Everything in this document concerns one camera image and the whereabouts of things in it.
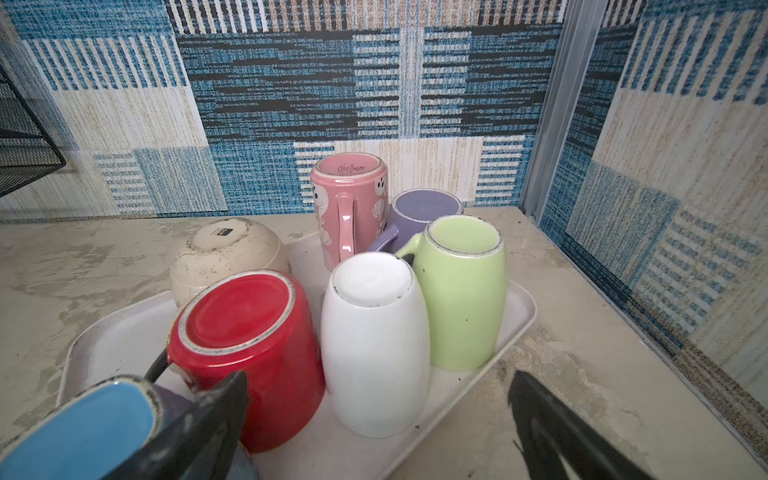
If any purple mug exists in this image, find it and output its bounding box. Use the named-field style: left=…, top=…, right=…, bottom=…
left=368, top=189, right=463, bottom=254

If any black wire mesh shelf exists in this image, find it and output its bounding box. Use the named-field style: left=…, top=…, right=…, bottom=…
left=1, top=68, right=67, bottom=196

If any white mug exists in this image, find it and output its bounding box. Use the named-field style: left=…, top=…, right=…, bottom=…
left=320, top=252, right=430, bottom=438

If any red mug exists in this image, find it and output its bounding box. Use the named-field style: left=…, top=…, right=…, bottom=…
left=148, top=269, right=326, bottom=454

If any white plastic tray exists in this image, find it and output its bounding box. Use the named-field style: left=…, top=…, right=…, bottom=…
left=59, top=216, right=536, bottom=479

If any blue mug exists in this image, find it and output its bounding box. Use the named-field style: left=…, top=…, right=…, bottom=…
left=0, top=375, right=259, bottom=480

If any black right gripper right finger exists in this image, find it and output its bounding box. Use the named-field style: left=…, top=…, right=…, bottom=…
left=508, top=370, right=650, bottom=479

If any beige speckled mug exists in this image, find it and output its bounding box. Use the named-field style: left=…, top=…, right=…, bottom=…
left=170, top=217, right=291, bottom=307

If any light green mug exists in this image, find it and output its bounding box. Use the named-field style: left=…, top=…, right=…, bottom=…
left=396, top=214, right=507, bottom=372

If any pink patterned mug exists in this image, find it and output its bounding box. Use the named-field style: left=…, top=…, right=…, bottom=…
left=310, top=152, right=389, bottom=270

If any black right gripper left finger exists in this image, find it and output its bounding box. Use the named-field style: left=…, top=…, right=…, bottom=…
left=105, top=371, right=250, bottom=479

